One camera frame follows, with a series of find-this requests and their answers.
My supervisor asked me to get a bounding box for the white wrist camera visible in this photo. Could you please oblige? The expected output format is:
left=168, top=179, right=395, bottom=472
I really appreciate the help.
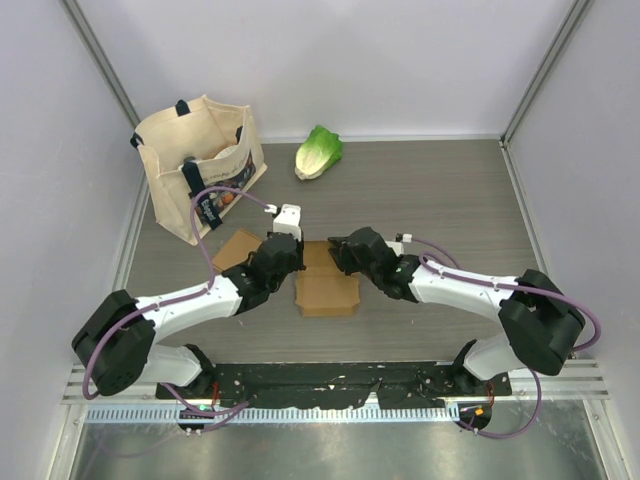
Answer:
left=264, top=204, right=303, bottom=242
left=385, top=233, right=413, bottom=255

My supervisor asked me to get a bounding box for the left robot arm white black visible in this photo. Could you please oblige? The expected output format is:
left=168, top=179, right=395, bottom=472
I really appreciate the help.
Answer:
left=72, top=232, right=304, bottom=400

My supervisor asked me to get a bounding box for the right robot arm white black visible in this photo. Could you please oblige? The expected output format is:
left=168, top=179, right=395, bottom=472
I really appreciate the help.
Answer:
left=328, top=227, right=586, bottom=395

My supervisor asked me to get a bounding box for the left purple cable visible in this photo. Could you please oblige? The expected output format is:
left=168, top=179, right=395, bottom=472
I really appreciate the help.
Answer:
left=82, top=186, right=276, bottom=434

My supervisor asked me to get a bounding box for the white slotted cable duct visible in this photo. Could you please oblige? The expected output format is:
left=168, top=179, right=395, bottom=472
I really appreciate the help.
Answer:
left=84, top=404, right=459, bottom=425

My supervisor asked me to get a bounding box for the beige canvas tote bag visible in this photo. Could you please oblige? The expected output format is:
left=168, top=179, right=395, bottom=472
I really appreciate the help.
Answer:
left=130, top=95, right=267, bottom=245

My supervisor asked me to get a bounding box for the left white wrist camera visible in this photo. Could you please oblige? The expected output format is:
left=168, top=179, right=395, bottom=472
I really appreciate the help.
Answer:
left=264, top=204, right=303, bottom=242

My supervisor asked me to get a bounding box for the brown cardboard box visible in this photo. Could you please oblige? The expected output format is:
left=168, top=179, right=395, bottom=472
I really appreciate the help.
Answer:
left=213, top=229, right=262, bottom=272

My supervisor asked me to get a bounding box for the white item inside bag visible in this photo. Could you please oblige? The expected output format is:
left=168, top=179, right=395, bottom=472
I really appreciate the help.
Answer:
left=214, top=145, right=239, bottom=160

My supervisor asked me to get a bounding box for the green lettuce head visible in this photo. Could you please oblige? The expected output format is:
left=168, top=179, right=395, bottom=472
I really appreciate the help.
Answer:
left=294, top=125, right=344, bottom=181

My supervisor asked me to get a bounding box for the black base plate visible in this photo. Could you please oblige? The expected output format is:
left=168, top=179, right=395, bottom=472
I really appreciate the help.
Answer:
left=174, top=361, right=512, bottom=410

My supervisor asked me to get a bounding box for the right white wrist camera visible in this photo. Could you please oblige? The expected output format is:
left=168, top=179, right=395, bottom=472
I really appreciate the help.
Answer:
left=385, top=233, right=413, bottom=255

